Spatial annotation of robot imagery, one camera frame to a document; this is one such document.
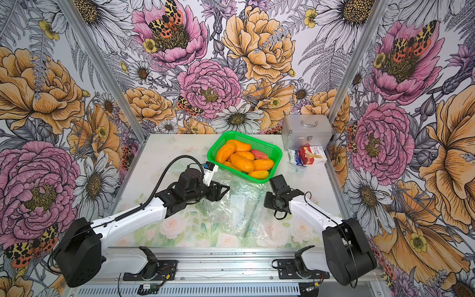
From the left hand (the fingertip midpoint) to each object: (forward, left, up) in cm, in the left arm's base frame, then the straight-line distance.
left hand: (223, 191), depth 81 cm
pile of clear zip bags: (-3, -8, -14) cm, 16 cm away
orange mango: (+27, 0, -5) cm, 27 cm away
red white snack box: (+29, -49, -10) cm, 58 cm away
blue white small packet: (+28, -39, -11) cm, 49 cm away
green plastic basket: (+26, -11, -8) cm, 29 cm away
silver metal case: (+41, -42, -3) cm, 59 cm away
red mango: (+29, -18, -9) cm, 35 cm away
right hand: (-2, -21, -11) cm, 23 cm away
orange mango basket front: (+21, -20, -9) cm, 30 cm away
